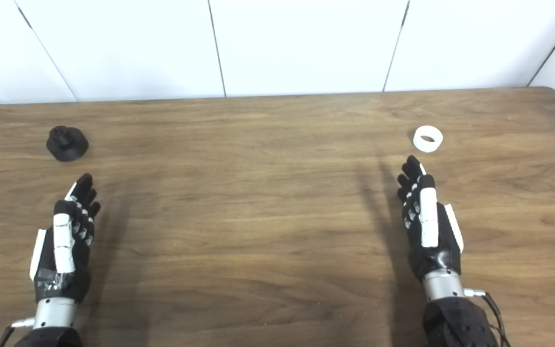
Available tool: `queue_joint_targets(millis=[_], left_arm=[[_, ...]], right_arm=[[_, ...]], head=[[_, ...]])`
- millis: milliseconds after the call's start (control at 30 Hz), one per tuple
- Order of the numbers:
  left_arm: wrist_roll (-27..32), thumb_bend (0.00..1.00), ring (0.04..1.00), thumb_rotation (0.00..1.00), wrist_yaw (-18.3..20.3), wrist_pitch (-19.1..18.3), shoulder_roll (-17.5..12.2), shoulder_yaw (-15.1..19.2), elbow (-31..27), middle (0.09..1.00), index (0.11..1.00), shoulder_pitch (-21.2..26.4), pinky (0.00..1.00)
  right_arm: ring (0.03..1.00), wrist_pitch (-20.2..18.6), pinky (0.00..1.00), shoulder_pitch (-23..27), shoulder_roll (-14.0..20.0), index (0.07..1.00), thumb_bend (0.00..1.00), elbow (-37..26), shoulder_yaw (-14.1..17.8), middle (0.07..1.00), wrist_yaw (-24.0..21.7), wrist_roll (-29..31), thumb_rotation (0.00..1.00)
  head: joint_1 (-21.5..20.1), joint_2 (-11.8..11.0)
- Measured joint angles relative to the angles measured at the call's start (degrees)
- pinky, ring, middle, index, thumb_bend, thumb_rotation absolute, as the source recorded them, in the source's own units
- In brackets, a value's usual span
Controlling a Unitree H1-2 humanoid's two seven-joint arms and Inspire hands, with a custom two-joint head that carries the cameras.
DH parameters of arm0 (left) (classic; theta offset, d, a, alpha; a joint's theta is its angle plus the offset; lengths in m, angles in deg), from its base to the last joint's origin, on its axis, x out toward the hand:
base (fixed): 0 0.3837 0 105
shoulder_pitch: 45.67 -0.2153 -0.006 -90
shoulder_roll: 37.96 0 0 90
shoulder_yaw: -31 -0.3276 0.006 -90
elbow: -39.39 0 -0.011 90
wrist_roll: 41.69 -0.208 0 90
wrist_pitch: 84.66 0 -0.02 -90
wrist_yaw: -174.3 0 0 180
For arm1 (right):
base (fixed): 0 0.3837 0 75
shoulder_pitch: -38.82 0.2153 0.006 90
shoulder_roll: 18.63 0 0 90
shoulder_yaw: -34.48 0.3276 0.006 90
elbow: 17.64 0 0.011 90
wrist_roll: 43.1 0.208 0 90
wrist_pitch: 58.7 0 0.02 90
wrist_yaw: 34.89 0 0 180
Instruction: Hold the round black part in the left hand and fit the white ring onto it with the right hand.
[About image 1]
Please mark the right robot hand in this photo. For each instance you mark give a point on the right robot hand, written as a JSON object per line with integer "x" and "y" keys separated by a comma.
{"x": 431, "y": 226}

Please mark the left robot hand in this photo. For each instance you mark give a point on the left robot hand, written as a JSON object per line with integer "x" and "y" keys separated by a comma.
{"x": 65, "y": 241}

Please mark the round black part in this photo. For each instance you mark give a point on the round black part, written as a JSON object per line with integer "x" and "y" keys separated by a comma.
{"x": 67, "y": 143}

